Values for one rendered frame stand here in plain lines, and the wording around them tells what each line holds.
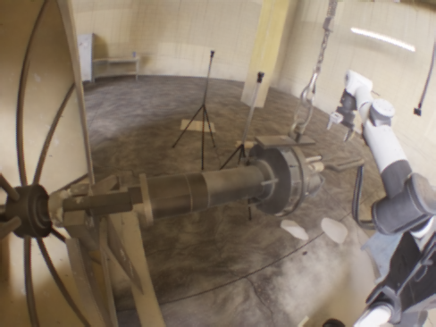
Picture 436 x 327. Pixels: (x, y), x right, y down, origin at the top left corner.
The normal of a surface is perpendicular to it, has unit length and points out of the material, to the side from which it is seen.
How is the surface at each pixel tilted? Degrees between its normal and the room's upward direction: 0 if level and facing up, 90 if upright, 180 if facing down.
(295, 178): 49
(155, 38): 90
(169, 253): 0
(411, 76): 90
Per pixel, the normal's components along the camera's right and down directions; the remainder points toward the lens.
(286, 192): -0.67, 0.20
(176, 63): 0.40, 0.59
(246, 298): 0.18, -0.80
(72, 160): 0.44, 0.22
